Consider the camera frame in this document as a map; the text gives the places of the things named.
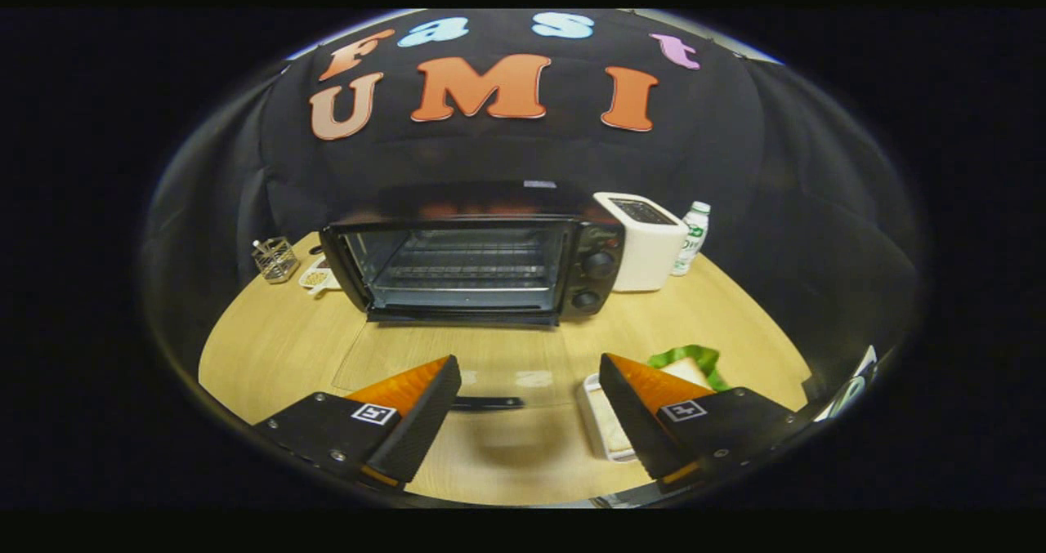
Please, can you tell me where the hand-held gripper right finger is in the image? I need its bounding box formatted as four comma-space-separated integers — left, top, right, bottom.
599, 353, 818, 493

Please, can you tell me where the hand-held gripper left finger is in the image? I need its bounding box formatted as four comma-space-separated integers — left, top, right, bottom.
253, 355, 463, 493

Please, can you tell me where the lettuce bread sandwich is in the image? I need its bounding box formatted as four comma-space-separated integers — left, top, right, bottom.
648, 344, 731, 392

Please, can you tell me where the black toaster oven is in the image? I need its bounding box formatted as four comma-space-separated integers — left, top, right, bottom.
319, 180, 626, 413

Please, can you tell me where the white bread toaster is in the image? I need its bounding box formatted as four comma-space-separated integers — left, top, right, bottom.
594, 192, 690, 292

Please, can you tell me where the white rectangular plate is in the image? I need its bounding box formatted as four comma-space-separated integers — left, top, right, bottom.
576, 373, 638, 462

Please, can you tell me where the small white snack dish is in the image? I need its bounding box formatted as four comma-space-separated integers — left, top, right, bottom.
298, 257, 342, 297

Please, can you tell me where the plastic bottle green label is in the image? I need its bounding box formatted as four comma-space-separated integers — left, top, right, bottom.
672, 201, 712, 277

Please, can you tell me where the wire mesh basket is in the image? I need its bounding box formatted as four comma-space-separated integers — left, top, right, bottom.
252, 237, 300, 283

